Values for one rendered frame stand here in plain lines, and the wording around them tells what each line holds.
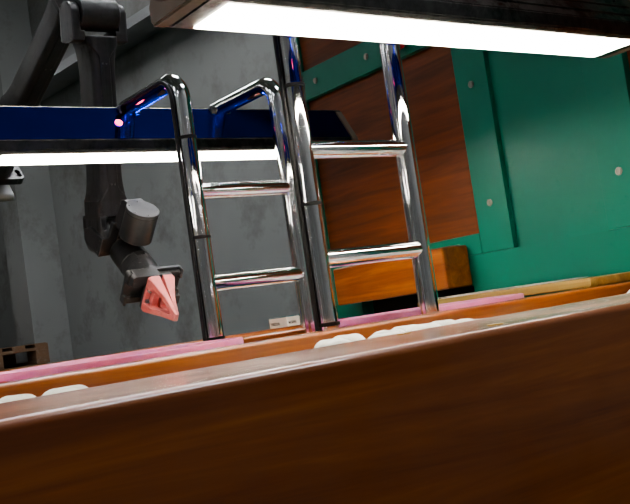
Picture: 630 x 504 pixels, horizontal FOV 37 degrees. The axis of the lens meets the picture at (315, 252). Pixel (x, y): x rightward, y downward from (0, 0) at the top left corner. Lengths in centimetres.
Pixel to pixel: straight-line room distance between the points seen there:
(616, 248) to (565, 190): 13
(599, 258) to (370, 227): 53
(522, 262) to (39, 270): 591
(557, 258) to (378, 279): 36
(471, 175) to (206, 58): 415
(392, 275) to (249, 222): 369
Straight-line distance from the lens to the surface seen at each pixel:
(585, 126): 147
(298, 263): 129
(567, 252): 148
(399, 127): 112
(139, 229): 162
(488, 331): 47
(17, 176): 209
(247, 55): 534
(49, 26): 181
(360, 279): 174
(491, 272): 158
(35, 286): 719
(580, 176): 147
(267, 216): 519
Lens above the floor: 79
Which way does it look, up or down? 4 degrees up
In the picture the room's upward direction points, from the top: 8 degrees counter-clockwise
